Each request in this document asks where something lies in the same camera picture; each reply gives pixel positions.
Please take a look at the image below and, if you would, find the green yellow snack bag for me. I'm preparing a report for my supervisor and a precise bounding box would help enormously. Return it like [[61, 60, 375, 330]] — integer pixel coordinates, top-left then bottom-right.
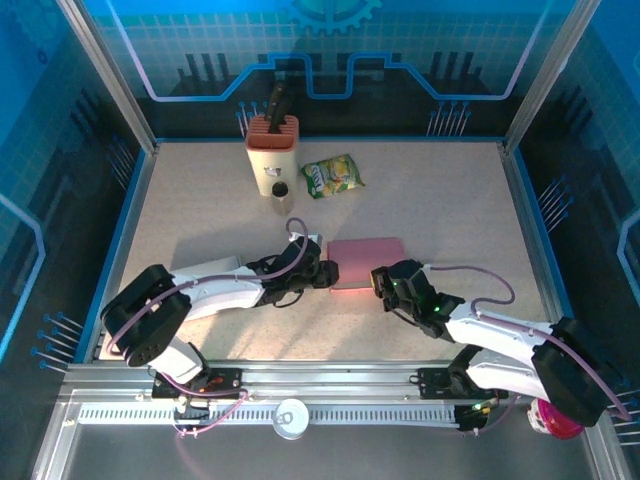
[[301, 154, 367, 200]]

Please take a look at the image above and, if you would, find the pink lidded container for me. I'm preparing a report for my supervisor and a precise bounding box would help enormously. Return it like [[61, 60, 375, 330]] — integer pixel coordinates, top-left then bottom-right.
[[527, 397, 585, 441]]

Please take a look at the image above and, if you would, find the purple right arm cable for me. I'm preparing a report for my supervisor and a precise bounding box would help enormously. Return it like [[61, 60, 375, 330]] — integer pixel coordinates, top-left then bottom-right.
[[424, 264, 632, 435]]

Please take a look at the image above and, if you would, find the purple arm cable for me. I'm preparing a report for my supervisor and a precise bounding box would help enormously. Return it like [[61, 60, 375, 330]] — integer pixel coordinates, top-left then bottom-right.
[[424, 264, 632, 435], [105, 217, 309, 439]]

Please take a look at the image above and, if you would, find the white slotted cable duct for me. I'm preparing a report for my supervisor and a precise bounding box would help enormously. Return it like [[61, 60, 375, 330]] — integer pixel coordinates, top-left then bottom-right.
[[77, 402, 461, 427]]

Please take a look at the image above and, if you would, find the pink paper box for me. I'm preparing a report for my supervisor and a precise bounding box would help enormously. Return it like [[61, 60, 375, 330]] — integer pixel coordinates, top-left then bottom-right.
[[327, 237, 405, 295]]

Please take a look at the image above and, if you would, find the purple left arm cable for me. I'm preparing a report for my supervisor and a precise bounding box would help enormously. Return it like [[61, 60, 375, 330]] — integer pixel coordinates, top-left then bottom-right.
[[105, 217, 309, 439]]

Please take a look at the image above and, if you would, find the aluminium frame post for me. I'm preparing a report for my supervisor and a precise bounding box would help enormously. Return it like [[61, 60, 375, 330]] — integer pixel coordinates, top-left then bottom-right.
[[501, 0, 604, 154], [54, 0, 160, 154]]

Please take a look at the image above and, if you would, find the aluminium mounting rail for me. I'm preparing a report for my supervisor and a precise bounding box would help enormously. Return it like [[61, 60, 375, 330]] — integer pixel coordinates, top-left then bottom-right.
[[59, 359, 599, 402]]

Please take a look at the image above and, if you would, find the small dark-lidded jar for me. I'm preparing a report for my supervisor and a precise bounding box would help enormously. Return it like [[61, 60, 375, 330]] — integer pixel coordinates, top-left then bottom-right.
[[270, 181, 296, 218]]

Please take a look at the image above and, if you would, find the silver tin can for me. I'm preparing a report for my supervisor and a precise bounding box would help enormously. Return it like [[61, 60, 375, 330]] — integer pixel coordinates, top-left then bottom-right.
[[272, 398, 311, 441]]

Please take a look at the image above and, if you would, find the beige knife block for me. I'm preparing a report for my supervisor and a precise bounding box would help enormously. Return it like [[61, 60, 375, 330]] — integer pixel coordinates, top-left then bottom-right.
[[244, 114, 301, 197]]

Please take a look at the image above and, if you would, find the white paper box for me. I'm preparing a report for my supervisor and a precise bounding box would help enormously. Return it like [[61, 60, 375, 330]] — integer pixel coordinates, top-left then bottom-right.
[[169, 255, 245, 281]]

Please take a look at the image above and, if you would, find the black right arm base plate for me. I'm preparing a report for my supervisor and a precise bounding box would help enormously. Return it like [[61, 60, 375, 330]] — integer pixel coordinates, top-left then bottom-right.
[[417, 367, 509, 400]]

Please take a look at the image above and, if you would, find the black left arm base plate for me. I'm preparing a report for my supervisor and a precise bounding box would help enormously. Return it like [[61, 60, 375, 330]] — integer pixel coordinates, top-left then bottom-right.
[[151, 368, 245, 400]]

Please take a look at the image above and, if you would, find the black handled knife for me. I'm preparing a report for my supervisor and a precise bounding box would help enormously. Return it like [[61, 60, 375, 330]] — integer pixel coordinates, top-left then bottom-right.
[[273, 97, 295, 135], [267, 82, 288, 134]]

